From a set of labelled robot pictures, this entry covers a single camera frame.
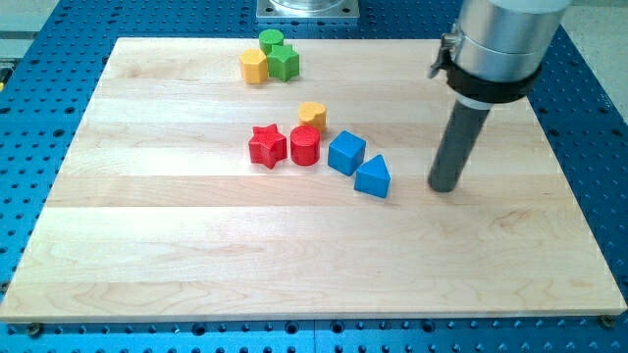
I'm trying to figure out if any blue perforated metal base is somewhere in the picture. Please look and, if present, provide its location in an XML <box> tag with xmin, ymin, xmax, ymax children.
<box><xmin>1</xmin><ymin>1</ymin><xmax>627</xmax><ymax>352</ymax></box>

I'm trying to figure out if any green star block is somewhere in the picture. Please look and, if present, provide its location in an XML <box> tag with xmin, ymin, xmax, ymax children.
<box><xmin>267</xmin><ymin>44</ymin><xmax>300</xmax><ymax>81</ymax></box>

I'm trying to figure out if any silver robot arm cylinder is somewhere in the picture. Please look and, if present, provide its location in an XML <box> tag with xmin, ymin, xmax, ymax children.
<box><xmin>429</xmin><ymin>0</ymin><xmax>571</xmax><ymax>110</ymax></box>

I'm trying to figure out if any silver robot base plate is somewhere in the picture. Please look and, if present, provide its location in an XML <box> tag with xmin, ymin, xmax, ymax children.
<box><xmin>256</xmin><ymin>0</ymin><xmax>360</xmax><ymax>21</ymax></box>

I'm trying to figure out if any yellow hexagon block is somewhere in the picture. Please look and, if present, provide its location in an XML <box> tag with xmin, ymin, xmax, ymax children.
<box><xmin>239</xmin><ymin>49</ymin><xmax>269</xmax><ymax>84</ymax></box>

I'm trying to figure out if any yellow heart block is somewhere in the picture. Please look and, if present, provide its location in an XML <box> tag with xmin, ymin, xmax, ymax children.
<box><xmin>297</xmin><ymin>102</ymin><xmax>327</xmax><ymax>132</ymax></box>

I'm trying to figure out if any red cylinder block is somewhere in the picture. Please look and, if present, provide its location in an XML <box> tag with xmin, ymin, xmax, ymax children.
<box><xmin>289</xmin><ymin>126</ymin><xmax>321</xmax><ymax>166</ymax></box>

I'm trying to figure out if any green cylinder block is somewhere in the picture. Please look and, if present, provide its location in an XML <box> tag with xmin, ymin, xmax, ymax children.
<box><xmin>258</xmin><ymin>28</ymin><xmax>285</xmax><ymax>54</ymax></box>

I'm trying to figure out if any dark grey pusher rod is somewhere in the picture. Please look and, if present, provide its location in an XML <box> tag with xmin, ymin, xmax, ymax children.
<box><xmin>428</xmin><ymin>100</ymin><xmax>492</xmax><ymax>192</ymax></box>

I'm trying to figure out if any black clamp band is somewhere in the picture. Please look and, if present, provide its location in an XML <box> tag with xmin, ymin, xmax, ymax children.
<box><xmin>442</xmin><ymin>62</ymin><xmax>543</xmax><ymax>104</ymax></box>

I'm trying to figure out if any red star block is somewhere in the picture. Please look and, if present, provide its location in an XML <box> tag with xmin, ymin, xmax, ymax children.
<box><xmin>248</xmin><ymin>124</ymin><xmax>288</xmax><ymax>169</ymax></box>

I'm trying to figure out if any blue triangle block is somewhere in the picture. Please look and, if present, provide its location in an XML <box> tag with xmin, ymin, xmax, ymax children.
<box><xmin>354</xmin><ymin>155</ymin><xmax>391</xmax><ymax>198</ymax></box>

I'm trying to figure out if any light wooden board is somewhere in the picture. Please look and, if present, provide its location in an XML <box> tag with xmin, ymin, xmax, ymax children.
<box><xmin>1</xmin><ymin>38</ymin><xmax>626</xmax><ymax>323</ymax></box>

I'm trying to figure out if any blue cube block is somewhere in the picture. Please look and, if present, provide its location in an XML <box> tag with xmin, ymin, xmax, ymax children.
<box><xmin>328</xmin><ymin>130</ymin><xmax>366</xmax><ymax>177</ymax></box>

